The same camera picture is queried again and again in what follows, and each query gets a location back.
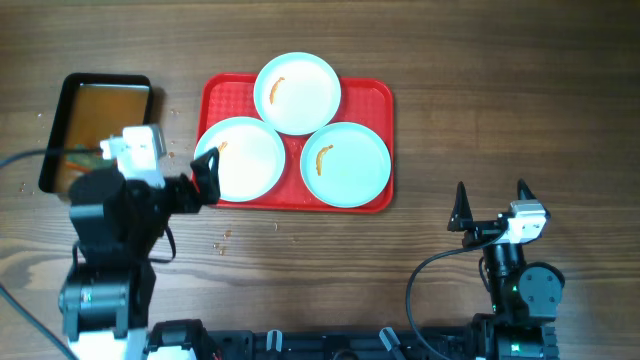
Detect white plate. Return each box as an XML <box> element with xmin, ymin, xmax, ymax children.
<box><xmin>194</xmin><ymin>116</ymin><xmax>286</xmax><ymax>202</ymax></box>
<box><xmin>253</xmin><ymin>52</ymin><xmax>342</xmax><ymax>136</ymax></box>
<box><xmin>299</xmin><ymin>122</ymin><xmax>392</xmax><ymax>208</ymax></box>

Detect white plate top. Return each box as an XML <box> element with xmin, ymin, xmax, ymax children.
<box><xmin>253</xmin><ymin>52</ymin><xmax>342</xmax><ymax>136</ymax></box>

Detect orange green sponge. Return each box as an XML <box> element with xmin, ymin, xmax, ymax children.
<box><xmin>64</xmin><ymin>145</ymin><xmax>113</xmax><ymax>173</ymax></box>

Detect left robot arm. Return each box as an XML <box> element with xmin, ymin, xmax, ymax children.
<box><xmin>59</xmin><ymin>148</ymin><xmax>220</xmax><ymax>359</ymax></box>

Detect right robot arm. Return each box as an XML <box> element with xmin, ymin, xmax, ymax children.
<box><xmin>447</xmin><ymin>180</ymin><xmax>565</xmax><ymax>360</ymax></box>

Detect red plastic tray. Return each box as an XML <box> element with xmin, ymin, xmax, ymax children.
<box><xmin>197</xmin><ymin>73</ymin><xmax>395</xmax><ymax>214</ymax></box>

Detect black water basin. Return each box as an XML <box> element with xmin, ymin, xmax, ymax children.
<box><xmin>39</xmin><ymin>73</ymin><xmax>153</xmax><ymax>194</ymax></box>

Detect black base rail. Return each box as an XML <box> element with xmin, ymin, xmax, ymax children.
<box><xmin>142</xmin><ymin>320</ymin><xmax>560</xmax><ymax>360</ymax></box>

